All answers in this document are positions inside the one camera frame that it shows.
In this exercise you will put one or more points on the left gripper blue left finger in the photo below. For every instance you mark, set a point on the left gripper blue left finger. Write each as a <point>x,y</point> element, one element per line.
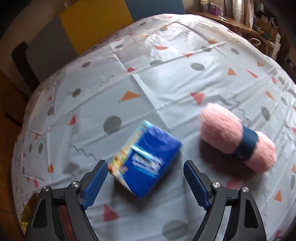
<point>92,182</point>

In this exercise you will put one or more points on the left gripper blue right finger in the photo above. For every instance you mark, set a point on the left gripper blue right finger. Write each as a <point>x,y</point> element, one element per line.
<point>199,184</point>

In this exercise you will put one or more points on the blue tissue pack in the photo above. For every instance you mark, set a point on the blue tissue pack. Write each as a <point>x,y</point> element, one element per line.
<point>144,159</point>

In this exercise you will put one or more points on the pink towel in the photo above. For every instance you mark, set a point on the pink towel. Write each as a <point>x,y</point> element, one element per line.
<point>225,132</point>

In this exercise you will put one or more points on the red gold storage box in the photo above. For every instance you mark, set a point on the red gold storage box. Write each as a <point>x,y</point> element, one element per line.
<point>27,210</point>

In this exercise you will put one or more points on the brown wooden wardrobe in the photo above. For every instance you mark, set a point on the brown wooden wardrobe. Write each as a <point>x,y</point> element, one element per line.
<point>13,104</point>

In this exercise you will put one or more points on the patterned grey bed sheet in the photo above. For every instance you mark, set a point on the patterned grey bed sheet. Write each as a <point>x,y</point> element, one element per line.
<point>163,69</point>

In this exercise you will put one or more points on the grey yellow blue headboard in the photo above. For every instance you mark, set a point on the grey yellow blue headboard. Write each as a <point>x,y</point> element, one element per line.
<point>78,28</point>

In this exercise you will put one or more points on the wooden side table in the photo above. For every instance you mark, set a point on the wooden side table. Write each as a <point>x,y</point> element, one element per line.
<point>232,24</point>

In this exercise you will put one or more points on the purple box on table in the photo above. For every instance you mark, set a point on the purple box on table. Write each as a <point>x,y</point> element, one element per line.
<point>215,9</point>

